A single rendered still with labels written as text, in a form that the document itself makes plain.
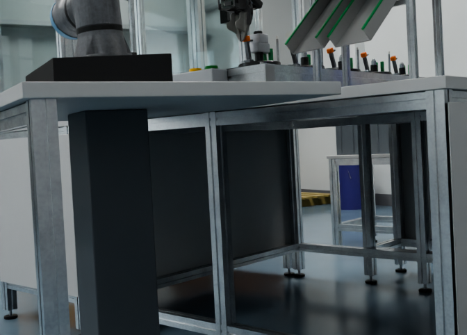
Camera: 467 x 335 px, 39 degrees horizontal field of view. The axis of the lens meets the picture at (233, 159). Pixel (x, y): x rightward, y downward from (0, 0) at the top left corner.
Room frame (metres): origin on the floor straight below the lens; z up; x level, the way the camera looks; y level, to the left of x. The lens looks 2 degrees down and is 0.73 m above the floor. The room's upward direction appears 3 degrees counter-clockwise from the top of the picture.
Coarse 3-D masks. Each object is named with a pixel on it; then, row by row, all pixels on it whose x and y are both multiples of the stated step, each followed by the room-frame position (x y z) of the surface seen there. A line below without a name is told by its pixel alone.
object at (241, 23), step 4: (240, 12) 2.07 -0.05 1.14; (244, 12) 2.08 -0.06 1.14; (240, 16) 2.07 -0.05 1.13; (244, 16) 2.08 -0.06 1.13; (236, 20) 2.06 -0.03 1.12; (240, 20) 2.07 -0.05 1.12; (244, 20) 2.08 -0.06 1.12; (236, 24) 2.05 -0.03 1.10; (240, 24) 2.07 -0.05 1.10; (244, 24) 2.08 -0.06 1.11; (240, 28) 2.07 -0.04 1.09; (244, 28) 2.08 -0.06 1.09; (248, 28) 2.09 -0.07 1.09; (244, 32) 2.09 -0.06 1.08; (240, 36) 2.10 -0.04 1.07; (244, 36) 2.09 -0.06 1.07
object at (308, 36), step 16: (320, 0) 2.04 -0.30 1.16; (336, 0) 2.04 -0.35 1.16; (304, 16) 1.99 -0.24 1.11; (320, 16) 2.03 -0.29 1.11; (336, 16) 1.90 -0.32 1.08; (304, 32) 1.99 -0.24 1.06; (320, 32) 1.85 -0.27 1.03; (288, 48) 1.95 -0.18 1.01; (304, 48) 1.93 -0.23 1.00; (320, 48) 1.87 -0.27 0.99
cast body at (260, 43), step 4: (256, 32) 2.15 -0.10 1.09; (260, 32) 2.15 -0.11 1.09; (252, 36) 2.15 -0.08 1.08; (256, 36) 2.14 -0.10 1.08; (260, 36) 2.13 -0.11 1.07; (264, 36) 2.15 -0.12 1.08; (256, 40) 2.14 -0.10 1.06; (260, 40) 2.13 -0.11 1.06; (264, 40) 2.15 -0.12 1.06; (252, 44) 2.14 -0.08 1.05; (256, 44) 2.13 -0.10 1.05; (260, 44) 2.13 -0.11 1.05; (264, 44) 2.15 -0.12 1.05; (268, 44) 2.17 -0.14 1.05; (252, 48) 2.14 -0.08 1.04; (256, 48) 2.13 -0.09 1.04; (260, 48) 2.13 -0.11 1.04; (264, 48) 2.15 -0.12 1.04; (268, 48) 2.16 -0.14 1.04; (252, 52) 2.14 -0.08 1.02; (256, 52) 2.15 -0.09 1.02; (264, 52) 2.16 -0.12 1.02; (268, 52) 2.17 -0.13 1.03
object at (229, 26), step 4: (232, 16) 2.10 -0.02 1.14; (236, 16) 2.10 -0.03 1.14; (232, 20) 2.10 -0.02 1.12; (228, 24) 2.08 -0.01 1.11; (232, 24) 2.09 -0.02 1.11; (228, 28) 2.08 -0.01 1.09; (232, 28) 2.09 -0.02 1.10; (236, 28) 2.10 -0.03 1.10; (236, 32) 2.10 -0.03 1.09; (240, 32) 2.11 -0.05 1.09; (236, 36) 2.11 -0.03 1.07; (240, 40) 2.10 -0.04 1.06
